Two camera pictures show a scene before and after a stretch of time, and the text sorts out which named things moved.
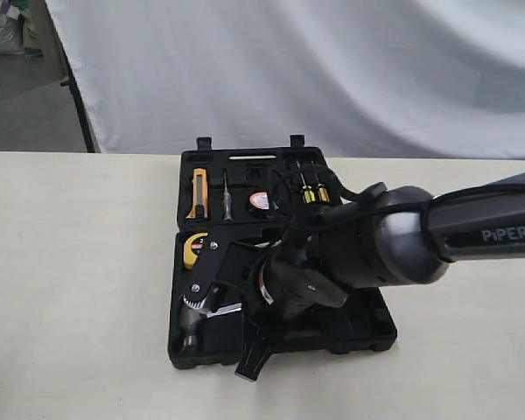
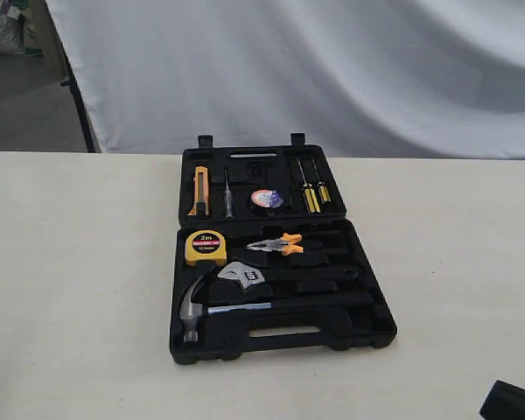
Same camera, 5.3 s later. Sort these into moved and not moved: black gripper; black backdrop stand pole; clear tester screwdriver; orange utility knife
Moved: black gripper
Not moved: black backdrop stand pole; orange utility knife; clear tester screwdriver
